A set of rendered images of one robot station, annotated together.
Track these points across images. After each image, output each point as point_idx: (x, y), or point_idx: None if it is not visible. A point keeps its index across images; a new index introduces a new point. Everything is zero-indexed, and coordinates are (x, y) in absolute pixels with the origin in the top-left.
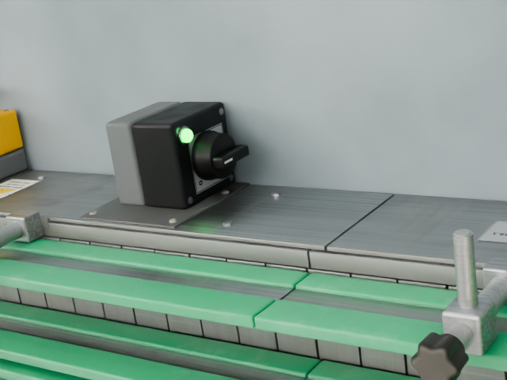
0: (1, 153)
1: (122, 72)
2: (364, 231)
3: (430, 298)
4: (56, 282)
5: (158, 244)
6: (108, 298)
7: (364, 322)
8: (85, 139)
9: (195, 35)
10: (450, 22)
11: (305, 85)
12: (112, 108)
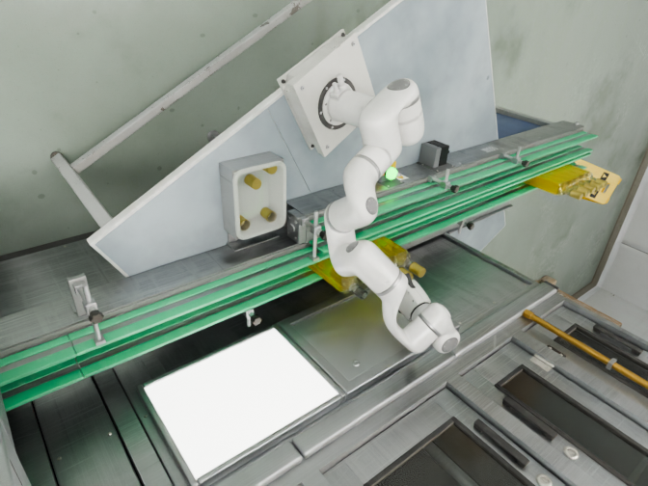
0: None
1: None
2: (475, 156)
3: (498, 161)
4: (464, 181)
5: (454, 171)
6: (474, 179)
7: (503, 166)
8: (398, 158)
9: (431, 125)
10: (471, 116)
11: (447, 132)
12: (408, 148)
